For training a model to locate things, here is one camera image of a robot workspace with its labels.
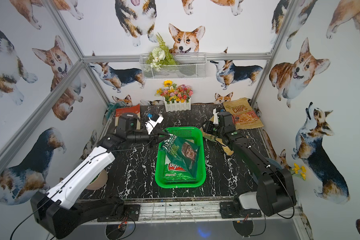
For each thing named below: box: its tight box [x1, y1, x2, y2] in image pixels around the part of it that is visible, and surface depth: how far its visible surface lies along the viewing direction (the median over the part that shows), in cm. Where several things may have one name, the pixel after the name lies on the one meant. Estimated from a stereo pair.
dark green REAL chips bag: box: [159, 134, 201, 179], surface depth 73 cm
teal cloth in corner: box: [105, 101, 127, 121], surface depth 123 cm
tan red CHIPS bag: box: [223, 97, 264, 130], surface depth 119 cm
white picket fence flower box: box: [154, 80, 194, 112], surface depth 112 cm
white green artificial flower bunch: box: [145, 32, 177, 71], surface depth 82 cm
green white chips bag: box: [164, 154, 197, 180], surface depth 85 cm
